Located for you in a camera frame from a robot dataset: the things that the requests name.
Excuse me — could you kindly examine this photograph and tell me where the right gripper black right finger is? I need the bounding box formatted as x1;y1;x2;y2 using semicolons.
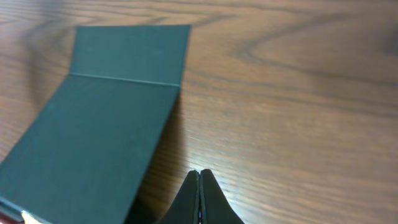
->
200;169;244;224

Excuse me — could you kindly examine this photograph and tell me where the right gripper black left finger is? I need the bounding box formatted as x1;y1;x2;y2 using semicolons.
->
157;170;200;224

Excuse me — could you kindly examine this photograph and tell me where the black gift box with lid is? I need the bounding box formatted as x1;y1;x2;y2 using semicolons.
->
1;25;190;223

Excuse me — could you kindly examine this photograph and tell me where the yellow Hacks candy bag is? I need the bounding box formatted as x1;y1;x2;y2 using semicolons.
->
21;211;44;224

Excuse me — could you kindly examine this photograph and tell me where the red Hello Panda box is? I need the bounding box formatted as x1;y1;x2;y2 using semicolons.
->
0;212;24;224

